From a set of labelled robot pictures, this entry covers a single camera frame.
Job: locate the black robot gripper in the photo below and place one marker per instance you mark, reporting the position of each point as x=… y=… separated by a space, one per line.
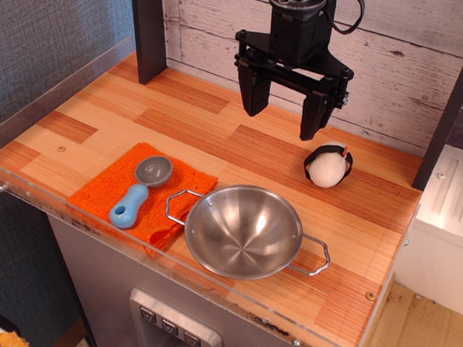
x=295 y=53

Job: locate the metal bowl with wire handles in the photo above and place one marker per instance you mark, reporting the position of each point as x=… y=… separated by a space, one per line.
x=241 y=231

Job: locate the orange knitted towel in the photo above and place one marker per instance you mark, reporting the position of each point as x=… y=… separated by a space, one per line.
x=153 y=230

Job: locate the white and black penguin plush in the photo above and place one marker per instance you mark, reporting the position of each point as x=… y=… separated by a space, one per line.
x=328 y=165

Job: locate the blue and grey ice-cream scoop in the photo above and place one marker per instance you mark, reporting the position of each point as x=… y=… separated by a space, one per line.
x=152 y=172

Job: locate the white cabinet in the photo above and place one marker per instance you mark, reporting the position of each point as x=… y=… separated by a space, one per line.
x=430 y=261

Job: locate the grey toy fridge front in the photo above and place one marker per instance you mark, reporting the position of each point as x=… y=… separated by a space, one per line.
x=104 y=272

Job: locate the silver dispenser panel with buttons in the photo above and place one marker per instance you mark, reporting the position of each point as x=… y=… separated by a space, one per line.
x=160 y=325

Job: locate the clear acrylic edge guard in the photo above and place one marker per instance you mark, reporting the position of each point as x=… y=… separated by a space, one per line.
x=353 y=193

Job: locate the yellow object bottom left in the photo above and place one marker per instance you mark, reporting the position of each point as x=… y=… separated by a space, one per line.
x=11 y=339

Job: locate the dark left vertical post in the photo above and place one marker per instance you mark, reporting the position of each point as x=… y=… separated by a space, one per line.
x=150 y=41

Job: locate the dark vertical post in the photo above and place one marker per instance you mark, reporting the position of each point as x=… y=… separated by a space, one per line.
x=150 y=41
x=442 y=132

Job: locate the dark right vertical post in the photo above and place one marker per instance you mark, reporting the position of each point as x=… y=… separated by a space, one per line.
x=442 y=132

